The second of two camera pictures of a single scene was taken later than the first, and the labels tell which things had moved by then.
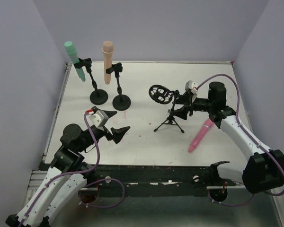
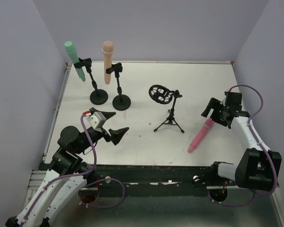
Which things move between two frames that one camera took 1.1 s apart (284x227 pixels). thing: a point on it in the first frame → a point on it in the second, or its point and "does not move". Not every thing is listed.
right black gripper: x=190 y=107 → x=217 y=113
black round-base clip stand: x=99 y=96 does not move
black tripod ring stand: x=164 y=95 does not move
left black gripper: x=107 y=129 does not move
